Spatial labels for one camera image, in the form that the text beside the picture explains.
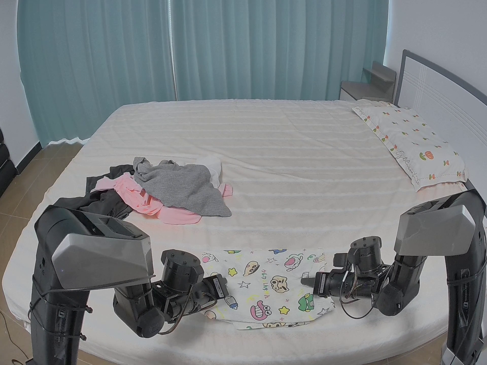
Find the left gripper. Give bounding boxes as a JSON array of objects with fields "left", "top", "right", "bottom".
[{"left": 178, "top": 273, "right": 230, "bottom": 315}]

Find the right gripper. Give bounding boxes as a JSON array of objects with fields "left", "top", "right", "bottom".
[{"left": 312, "top": 270, "right": 357, "bottom": 299}]

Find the white printed pyjama top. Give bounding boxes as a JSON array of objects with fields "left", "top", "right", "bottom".
[{"left": 200, "top": 247, "right": 336, "bottom": 330}]

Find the pile of clothes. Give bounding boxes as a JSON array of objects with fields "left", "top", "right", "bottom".
[{"left": 53, "top": 156, "right": 233, "bottom": 225}]

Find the bed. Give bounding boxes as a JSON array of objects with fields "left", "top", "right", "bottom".
[{"left": 0, "top": 49, "right": 487, "bottom": 365}]

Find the white printed pillow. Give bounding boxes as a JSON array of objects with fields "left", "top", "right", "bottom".
[{"left": 352, "top": 105, "right": 469, "bottom": 194}]

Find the grey bedside table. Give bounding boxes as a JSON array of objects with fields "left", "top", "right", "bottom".
[{"left": 340, "top": 61, "right": 397, "bottom": 107}]

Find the blue-green curtain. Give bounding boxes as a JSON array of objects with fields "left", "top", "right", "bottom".
[
  {"left": 17, "top": 0, "right": 177, "bottom": 147},
  {"left": 169, "top": 0, "right": 390, "bottom": 102}
]

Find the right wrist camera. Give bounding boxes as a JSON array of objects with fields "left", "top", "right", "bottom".
[{"left": 323, "top": 252, "right": 349, "bottom": 271}]

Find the black cable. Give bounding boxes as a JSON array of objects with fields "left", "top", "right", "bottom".
[
  {"left": 28, "top": 275, "right": 154, "bottom": 315},
  {"left": 157, "top": 316, "right": 185, "bottom": 335},
  {"left": 340, "top": 291, "right": 378, "bottom": 320}
]

